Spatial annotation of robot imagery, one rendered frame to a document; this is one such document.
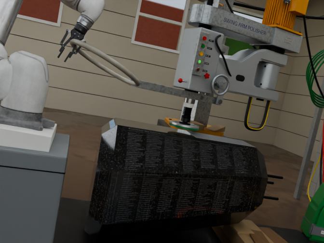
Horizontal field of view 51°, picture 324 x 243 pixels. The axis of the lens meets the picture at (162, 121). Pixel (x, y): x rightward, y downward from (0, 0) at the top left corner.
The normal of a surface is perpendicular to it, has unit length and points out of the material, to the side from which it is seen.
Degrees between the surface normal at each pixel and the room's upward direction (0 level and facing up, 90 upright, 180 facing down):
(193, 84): 90
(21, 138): 90
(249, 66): 90
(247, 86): 90
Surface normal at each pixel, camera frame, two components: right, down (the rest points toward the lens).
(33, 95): 0.69, 0.22
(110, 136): -0.45, -0.55
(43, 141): 0.23, 0.16
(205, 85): 0.46, 0.19
